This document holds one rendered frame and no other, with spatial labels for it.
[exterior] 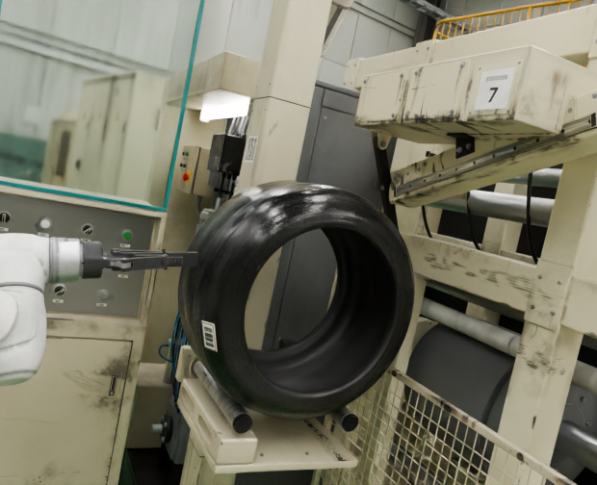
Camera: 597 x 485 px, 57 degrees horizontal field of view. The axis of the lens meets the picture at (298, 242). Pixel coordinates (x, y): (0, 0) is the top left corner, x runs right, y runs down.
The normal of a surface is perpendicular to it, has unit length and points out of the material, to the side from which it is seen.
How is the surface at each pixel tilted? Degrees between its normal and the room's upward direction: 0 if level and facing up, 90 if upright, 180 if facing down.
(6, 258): 55
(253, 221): 62
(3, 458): 90
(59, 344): 90
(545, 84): 90
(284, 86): 90
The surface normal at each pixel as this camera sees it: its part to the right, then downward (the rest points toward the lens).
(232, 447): 0.42, 0.17
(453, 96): -0.89, -0.14
